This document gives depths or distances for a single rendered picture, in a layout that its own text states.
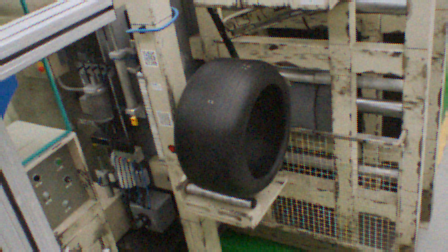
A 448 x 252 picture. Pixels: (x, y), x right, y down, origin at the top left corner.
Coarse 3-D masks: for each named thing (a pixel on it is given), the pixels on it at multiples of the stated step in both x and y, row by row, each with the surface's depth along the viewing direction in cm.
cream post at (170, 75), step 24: (144, 0) 184; (168, 0) 194; (144, 24) 191; (144, 48) 198; (168, 48) 198; (144, 72) 205; (168, 72) 201; (168, 96) 205; (168, 144) 221; (168, 168) 231; (192, 216) 241; (192, 240) 252; (216, 240) 258
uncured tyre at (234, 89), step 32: (224, 64) 192; (256, 64) 190; (192, 96) 185; (224, 96) 179; (256, 96) 184; (288, 96) 211; (192, 128) 183; (224, 128) 176; (256, 128) 231; (288, 128) 216; (192, 160) 187; (224, 160) 179; (256, 160) 226; (224, 192) 194; (256, 192) 200
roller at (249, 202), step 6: (186, 186) 219; (192, 186) 218; (192, 192) 218; (198, 192) 216; (204, 192) 214; (210, 192) 213; (216, 198) 212; (222, 198) 210; (228, 198) 208; (234, 198) 207; (240, 198) 206; (246, 198) 205; (252, 198) 204; (234, 204) 208; (240, 204) 205; (246, 204) 204; (252, 204) 203
